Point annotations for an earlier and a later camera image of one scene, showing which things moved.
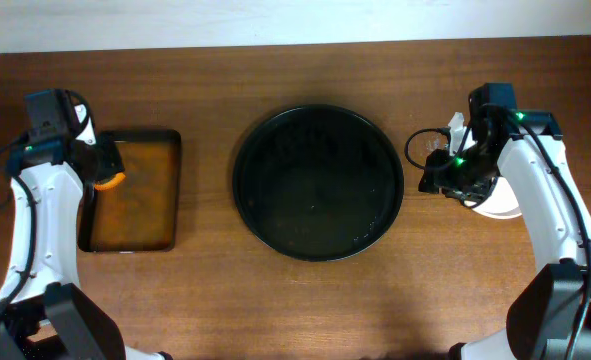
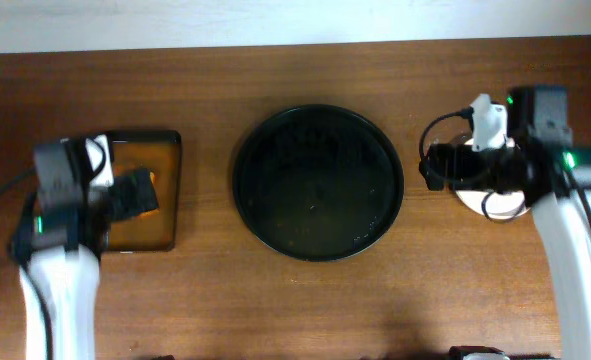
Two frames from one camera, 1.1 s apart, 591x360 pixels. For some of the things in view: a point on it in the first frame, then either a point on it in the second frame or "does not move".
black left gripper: (107, 163) -> (120, 196)
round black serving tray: (318, 183) does not move
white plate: (501, 204) does not move
